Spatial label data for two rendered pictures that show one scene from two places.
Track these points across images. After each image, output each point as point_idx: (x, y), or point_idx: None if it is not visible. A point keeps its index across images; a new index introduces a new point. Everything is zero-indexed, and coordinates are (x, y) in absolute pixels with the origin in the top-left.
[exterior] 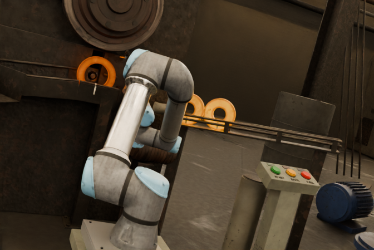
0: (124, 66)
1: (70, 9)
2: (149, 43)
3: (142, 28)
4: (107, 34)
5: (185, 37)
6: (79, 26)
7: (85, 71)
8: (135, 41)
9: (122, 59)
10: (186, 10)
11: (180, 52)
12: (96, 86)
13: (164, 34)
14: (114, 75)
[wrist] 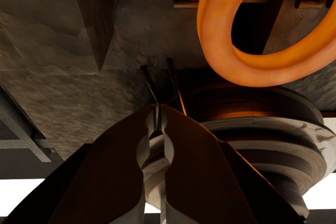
0: (154, 44)
1: (329, 159)
2: (107, 89)
3: (153, 173)
4: (253, 164)
5: (39, 112)
6: (320, 142)
7: None
8: (159, 145)
9: (171, 70)
10: (70, 141)
11: (24, 88)
12: None
13: (84, 107)
14: (208, 43)
